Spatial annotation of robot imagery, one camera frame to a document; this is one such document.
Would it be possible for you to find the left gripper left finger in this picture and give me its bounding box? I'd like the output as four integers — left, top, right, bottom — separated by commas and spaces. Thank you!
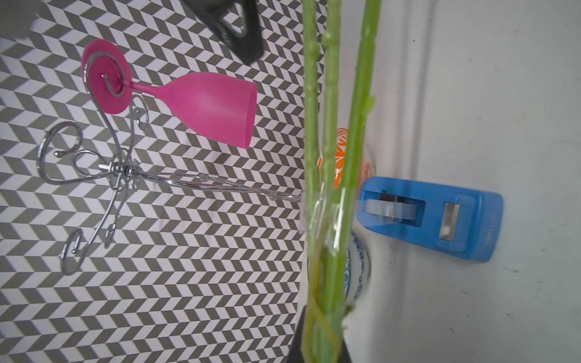
285, 307, 306, 363

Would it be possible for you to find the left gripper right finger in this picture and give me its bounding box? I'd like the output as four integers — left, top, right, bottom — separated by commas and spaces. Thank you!
337, 339, 352, 363

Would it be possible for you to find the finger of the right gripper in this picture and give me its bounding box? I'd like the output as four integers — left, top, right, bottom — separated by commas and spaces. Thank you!
181, 0, 264, 65

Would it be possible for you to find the blue tape dispenser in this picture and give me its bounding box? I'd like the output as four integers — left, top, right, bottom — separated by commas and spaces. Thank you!
357, 177, 504, 263

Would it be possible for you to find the pink plastic wine glass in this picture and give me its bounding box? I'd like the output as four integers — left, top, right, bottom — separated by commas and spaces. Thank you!
82, 39, 257, 149

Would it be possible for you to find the blue patterned bowl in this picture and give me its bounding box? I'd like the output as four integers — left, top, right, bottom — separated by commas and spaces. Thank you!
307, 231, 372, 305

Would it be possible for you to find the chrome glass holder stand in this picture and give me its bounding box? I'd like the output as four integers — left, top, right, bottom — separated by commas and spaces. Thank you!
36, 51, 301, 276

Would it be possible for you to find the orange patterned bowl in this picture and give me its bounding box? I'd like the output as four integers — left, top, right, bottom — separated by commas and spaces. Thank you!
334, 127, 375, 195

